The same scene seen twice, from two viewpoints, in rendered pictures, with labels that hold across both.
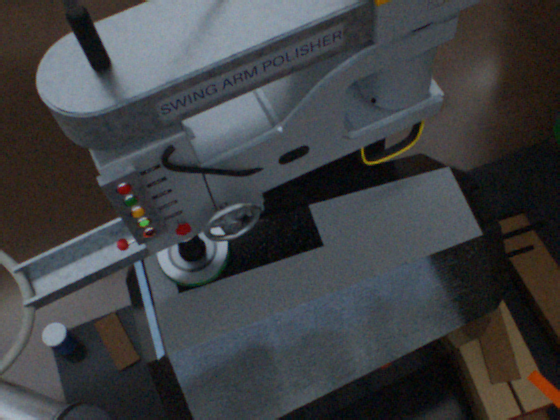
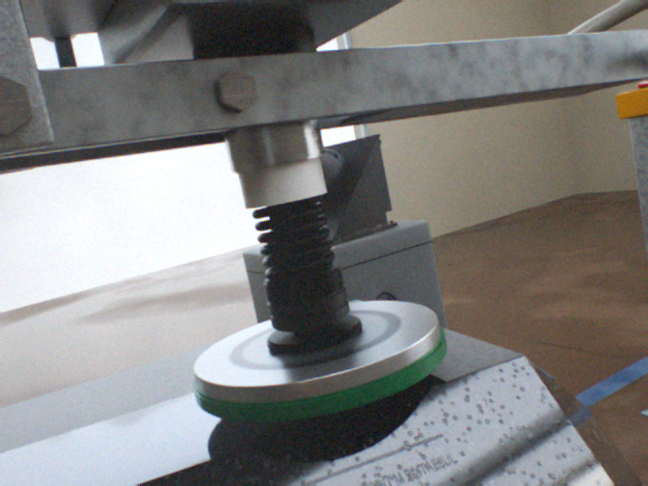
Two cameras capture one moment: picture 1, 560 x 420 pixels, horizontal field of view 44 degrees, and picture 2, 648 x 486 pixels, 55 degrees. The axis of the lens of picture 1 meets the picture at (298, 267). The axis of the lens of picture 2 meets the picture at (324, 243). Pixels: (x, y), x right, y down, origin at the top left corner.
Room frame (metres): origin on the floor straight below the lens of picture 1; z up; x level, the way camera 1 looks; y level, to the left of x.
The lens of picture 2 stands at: (1.48, 0.22, 1.06)
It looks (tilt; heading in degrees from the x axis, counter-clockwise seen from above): 7 degrees down; 169
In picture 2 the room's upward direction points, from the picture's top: 12 degrees counter-clockwise
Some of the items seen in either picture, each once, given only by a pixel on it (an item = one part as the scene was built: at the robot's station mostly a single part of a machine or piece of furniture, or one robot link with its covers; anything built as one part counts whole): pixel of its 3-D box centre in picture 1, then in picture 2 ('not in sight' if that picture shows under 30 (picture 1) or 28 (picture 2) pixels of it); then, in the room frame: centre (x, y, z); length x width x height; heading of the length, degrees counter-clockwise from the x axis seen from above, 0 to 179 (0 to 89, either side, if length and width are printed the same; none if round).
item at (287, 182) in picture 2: not in sight; (282, 179); (0.95, 0.30, 1.05); 0.07 x 0.07 x 0.04
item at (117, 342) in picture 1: (117, 341); not in sight; (1.05, 0.81, 0.02); 0.25 x 0.10 x 0.01; 23
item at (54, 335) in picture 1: (60, 339); not in sight; (1.08, 1.03, 0.08); 0.10 x 0.10 x 0.13
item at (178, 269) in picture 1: (192, 250); (316, 343); (0.95, 0.30, 0.91); 0.21 x 0.21 x 0.01
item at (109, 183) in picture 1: (135, 206); not in sight; (0.83, 0.34, 1.41); 0.08 x 0.03 x 0.28; 106
